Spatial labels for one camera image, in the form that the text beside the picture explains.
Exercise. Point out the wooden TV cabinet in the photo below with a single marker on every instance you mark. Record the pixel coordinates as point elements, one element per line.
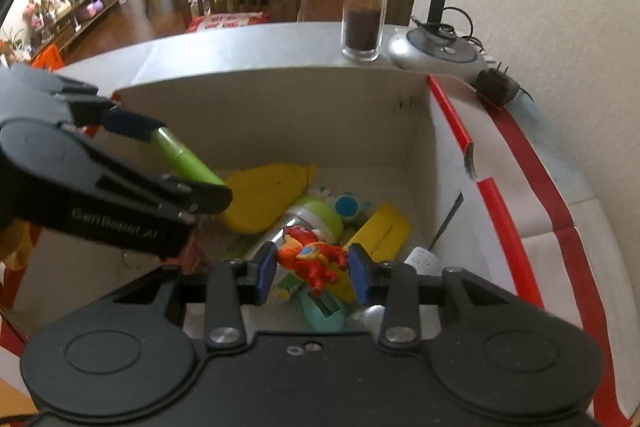
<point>90,27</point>

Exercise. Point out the orange cardboard box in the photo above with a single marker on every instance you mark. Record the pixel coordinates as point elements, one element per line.
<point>50,57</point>

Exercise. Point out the yellow oval case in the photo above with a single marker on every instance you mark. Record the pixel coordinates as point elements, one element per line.
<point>265,197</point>

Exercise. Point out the red printed cushion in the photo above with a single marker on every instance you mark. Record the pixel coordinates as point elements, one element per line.
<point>225,22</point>

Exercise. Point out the white paper tag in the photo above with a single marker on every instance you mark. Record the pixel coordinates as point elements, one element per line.
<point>422,262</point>

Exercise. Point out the red orange toy figure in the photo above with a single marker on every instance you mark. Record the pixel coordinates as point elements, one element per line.
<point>310,257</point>

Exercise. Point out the pink toy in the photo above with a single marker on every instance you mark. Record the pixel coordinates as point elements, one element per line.
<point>90,9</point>

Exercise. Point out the red cardboard box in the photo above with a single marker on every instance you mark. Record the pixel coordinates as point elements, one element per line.
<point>310,117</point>

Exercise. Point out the green pen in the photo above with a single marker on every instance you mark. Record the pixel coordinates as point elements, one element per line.
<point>185,157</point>

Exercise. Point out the glass jar with dark contents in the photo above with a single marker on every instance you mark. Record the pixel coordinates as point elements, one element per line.
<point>362,32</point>

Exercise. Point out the clear jar with green lid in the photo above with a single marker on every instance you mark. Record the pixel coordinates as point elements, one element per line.
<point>320,217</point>

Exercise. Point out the small yellow box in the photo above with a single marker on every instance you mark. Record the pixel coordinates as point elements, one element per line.
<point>385,232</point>

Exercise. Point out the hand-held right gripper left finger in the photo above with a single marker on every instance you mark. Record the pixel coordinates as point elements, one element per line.
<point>265,272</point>

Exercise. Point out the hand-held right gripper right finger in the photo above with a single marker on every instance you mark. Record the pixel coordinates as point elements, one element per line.
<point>361,274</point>

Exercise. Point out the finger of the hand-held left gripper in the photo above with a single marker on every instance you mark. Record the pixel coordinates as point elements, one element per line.
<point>130,124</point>
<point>200,197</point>

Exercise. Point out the black power adapter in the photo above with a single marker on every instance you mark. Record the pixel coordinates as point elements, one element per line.
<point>497,87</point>

